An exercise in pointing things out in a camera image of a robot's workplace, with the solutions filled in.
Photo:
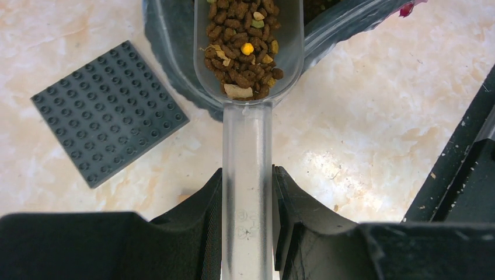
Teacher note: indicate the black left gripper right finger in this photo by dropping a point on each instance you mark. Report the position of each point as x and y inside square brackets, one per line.
[313, 242]

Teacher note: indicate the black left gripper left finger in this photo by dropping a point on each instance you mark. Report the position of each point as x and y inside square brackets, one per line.
[183, 243]

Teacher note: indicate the clear plastic scoop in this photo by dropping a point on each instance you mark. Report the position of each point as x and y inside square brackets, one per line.
[247, 242]

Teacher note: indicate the pet food bag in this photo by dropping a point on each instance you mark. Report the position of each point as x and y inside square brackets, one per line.
[169, 27]

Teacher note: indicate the brown pet food kibble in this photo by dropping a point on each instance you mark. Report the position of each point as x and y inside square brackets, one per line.
[242, 48]

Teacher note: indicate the small brown wooden block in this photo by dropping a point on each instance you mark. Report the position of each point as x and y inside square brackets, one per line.
[185, 194]

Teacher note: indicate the dark grey studded baseplate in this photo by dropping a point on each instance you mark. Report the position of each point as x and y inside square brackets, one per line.
[109, 112]

